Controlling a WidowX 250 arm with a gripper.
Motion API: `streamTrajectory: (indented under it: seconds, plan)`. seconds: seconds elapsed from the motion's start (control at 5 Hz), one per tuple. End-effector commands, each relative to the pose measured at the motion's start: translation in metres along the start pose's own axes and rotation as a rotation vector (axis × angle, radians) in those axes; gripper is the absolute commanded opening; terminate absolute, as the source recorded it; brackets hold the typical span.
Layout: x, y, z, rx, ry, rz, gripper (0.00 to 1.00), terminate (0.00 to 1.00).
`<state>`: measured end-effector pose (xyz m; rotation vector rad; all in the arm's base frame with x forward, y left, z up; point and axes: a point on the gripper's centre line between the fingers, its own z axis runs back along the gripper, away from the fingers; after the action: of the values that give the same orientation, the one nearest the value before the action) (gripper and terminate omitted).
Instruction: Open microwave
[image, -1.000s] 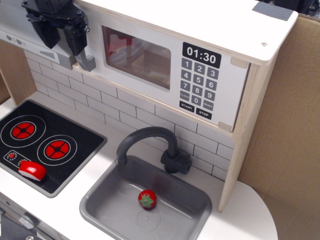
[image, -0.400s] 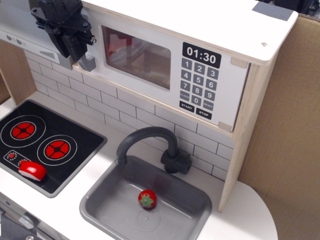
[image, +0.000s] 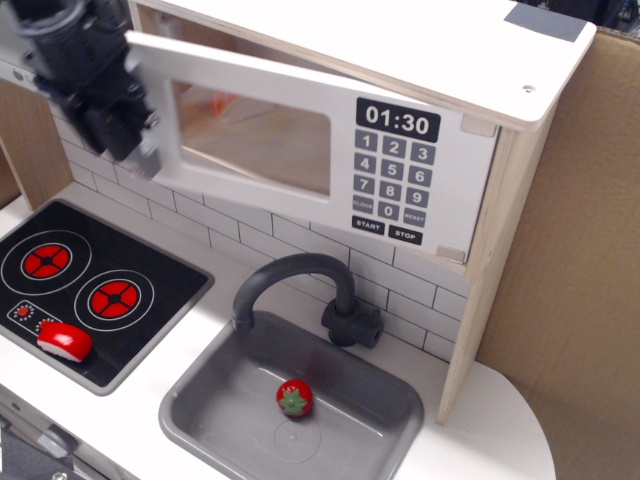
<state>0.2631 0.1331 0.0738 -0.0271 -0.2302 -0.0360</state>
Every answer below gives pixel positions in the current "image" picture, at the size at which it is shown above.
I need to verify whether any grey plastic sink basin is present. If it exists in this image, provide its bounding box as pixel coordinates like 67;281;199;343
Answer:
159;312;424;479

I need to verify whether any white wooden microwave cabinet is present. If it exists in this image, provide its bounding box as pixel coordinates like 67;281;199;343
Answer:
130;1;596;424

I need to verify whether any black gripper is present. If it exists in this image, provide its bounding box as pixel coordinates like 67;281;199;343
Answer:
35;59;155;161

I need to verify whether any black toy stovetop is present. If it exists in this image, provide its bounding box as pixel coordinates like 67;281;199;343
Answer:
1;201;214;396

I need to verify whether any grey range hood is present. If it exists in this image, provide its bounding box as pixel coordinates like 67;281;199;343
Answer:
0;1;51;100

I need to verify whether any white toy microwave door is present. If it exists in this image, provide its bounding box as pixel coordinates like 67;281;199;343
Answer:
127;31;499;264

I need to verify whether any red toy strawberry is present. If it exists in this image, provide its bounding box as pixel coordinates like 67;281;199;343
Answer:
276;379;314;418

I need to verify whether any dark grey toy faucet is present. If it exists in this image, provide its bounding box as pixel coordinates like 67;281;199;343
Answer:
231;252;385;350

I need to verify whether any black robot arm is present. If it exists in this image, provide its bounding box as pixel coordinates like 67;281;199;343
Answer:
8;1;155;161

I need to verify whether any red white toy sushi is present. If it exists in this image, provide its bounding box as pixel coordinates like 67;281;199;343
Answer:
36;321;93;363

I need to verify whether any grey oven front handle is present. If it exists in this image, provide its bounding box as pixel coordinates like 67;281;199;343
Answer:
1;387;135;479

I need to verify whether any brown cardboard panel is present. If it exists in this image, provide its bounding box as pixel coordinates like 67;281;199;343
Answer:
478;29;639;479

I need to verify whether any orange salmon toy sushi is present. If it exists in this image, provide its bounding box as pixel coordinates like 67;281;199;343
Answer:
209;92;236;117

